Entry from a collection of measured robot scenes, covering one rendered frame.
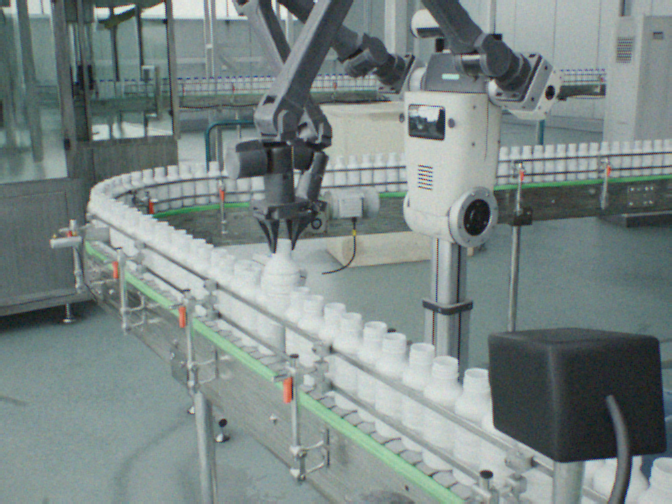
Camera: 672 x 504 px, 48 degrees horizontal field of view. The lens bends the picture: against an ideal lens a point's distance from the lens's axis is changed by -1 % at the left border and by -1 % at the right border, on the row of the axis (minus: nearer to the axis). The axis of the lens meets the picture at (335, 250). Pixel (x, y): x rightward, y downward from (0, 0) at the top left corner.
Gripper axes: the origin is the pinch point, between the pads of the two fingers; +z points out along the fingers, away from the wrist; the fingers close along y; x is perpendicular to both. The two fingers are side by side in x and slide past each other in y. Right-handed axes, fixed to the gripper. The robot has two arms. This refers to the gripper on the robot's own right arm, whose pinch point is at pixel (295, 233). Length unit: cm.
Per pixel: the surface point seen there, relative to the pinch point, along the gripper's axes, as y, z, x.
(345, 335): 52, 12, -19
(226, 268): 5.5, 10.9, -18.4
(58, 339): -282, 109, 44
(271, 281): 29.2, 8.6, -21.3
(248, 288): 17.0, 12.6, -18.5
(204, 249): -6.4, 9.2, -18.8
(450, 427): 78, 18, -16
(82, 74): -490, -58, 75
